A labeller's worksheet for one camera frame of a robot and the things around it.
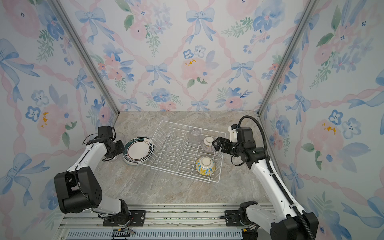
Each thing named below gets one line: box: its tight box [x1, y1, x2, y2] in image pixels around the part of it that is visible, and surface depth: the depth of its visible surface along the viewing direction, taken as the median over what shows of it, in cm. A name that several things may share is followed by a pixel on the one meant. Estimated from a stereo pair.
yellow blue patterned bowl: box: [195, 156, 216, 176], surface depth 87 cm
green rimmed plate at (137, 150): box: [122, 136, 155, 166], surface depth 97 cm
